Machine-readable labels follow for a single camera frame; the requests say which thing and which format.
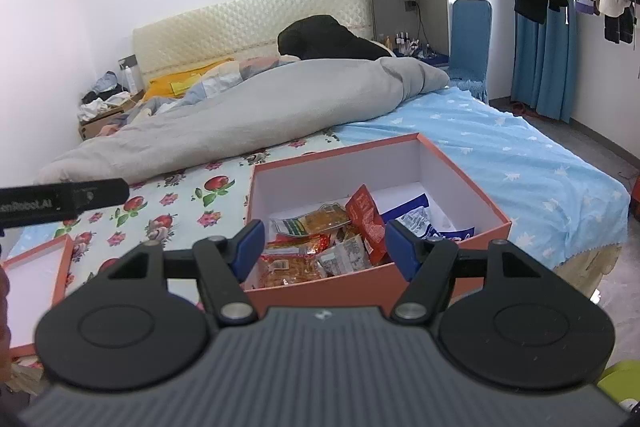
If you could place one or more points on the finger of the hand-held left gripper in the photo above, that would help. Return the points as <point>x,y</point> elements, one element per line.
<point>102,193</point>

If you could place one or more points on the grey duvet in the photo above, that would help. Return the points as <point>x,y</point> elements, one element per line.
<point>260,107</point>

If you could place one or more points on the orange box lid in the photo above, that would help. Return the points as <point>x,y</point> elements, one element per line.
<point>30,287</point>

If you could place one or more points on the white blue snack packet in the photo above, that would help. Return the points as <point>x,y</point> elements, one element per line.
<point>452,234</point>

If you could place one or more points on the blue covered chair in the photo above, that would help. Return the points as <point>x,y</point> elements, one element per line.
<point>470,42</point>

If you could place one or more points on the fruit-print bed mat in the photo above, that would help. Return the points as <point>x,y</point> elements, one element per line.
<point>165,207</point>

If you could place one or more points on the blue star-print bedsheet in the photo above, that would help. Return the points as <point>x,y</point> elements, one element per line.
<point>500,157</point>

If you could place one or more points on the pile of clothes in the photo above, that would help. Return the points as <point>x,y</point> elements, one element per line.
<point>102,99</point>

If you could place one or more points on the lime green stool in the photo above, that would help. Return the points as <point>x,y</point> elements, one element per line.
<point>620,379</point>

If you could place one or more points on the green yellow snack packet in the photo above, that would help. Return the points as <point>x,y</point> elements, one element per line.
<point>310,222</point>

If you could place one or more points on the yellow cloth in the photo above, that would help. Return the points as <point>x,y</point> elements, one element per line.
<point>180,84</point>

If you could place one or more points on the black garment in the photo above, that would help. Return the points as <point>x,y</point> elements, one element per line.
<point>330,39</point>

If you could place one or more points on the blue tray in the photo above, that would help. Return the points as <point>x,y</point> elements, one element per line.
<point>430,59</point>

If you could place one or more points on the white bottle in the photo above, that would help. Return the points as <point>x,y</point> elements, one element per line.
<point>131,77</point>

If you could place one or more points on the black wall socket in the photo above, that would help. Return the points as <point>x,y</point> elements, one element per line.
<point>411,5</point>

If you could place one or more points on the red slippers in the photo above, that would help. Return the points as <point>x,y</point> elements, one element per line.
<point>522,109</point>

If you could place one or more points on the cream quilted headboard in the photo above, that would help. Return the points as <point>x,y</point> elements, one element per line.
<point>240,22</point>

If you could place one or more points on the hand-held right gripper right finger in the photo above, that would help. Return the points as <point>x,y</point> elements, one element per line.
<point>402,249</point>

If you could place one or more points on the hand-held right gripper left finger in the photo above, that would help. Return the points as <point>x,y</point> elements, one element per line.
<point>247,249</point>

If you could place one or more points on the cluttered bedside table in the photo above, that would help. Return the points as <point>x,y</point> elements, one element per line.
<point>100,124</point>

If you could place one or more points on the orange cardboard box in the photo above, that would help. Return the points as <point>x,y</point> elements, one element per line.
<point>330,297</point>

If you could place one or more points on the red snack packet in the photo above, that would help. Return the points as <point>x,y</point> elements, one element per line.
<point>365,222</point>

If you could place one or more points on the clear orange snack packet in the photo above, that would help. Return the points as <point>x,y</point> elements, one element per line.
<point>292,272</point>

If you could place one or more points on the blue curtain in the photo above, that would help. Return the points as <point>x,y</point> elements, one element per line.
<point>545,77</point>

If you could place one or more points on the brown clear snack packet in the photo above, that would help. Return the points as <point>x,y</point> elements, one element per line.
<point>347,257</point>

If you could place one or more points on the row of small bottles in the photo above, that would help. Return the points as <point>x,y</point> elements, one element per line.
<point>405,44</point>

